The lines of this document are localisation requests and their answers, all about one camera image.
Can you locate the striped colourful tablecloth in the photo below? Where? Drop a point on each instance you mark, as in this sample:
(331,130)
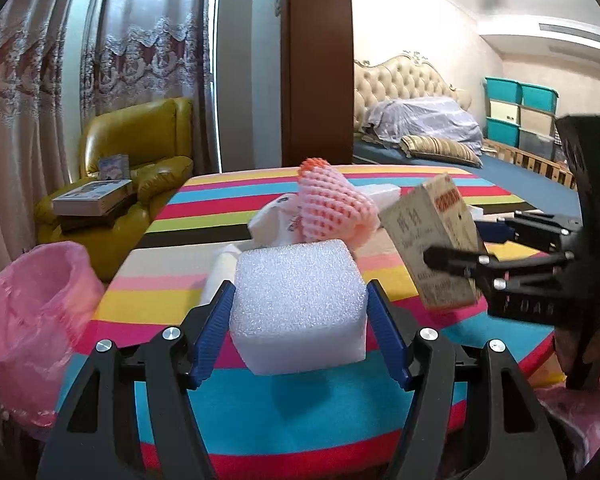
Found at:
(305,425)

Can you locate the sheer lace curtain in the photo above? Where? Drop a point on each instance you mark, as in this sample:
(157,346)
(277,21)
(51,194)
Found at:
(145,35)

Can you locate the pink patterned curtain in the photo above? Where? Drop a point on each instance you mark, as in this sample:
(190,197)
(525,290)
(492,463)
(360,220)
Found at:
(20,110)

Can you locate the striped brown pillow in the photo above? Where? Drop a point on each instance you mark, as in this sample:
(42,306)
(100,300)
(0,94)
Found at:
(440,150)

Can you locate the white plastic bag with print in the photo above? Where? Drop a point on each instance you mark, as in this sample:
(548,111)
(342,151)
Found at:
(275,222)

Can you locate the pink foam fruit net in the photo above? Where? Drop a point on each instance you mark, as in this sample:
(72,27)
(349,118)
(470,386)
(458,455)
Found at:
(330,205)

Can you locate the teal storage box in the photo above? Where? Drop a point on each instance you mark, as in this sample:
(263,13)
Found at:
(502,91)
(540,98)
(502,131)

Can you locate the books on armchair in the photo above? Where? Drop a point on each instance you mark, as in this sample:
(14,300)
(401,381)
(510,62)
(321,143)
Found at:
(92,197)

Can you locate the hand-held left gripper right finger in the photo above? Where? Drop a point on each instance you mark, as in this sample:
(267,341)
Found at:
(387,330)

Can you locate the orange foam fruit net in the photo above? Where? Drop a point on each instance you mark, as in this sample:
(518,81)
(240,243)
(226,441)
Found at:
(314,164)

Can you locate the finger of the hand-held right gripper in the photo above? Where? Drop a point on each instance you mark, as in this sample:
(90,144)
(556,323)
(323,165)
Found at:
(535,230)
(460,260)

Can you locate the bin with pink liner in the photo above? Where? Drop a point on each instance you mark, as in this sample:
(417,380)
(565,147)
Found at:
(30,320)

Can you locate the brown wooden door frame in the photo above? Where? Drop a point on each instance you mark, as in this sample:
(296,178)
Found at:
(317,60)

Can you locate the grey storage box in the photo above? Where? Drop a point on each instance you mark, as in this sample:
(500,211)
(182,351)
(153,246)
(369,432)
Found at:
(535,145)

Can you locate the small white foam piece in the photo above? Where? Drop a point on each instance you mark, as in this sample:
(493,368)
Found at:
(222,270)

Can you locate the bed with blue sheet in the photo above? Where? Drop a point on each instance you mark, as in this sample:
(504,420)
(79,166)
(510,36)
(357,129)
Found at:
(520,185)

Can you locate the cream storage box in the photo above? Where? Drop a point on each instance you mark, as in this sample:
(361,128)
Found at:
(504,111)
(536,121)

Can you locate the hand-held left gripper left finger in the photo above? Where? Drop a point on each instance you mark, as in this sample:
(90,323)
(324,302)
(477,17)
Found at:
(212,330)

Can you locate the ceiling air vent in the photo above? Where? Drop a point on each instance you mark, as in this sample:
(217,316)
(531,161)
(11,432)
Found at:
(575,30)

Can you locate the dark flat book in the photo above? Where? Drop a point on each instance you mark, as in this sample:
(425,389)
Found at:
(100,220)

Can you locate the beige printed carton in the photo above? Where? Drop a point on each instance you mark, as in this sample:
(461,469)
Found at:
(420,230)

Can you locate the bedding bundle in plastic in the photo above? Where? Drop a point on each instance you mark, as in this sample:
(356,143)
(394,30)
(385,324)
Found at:
(425,117)

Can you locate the white foam block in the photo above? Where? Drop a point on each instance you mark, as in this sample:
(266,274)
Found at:
(300,305)

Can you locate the yellow leather armchair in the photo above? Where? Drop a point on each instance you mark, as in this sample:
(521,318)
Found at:
(130,130)

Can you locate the small blue picture book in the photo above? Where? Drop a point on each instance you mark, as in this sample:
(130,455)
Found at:
(113,166)

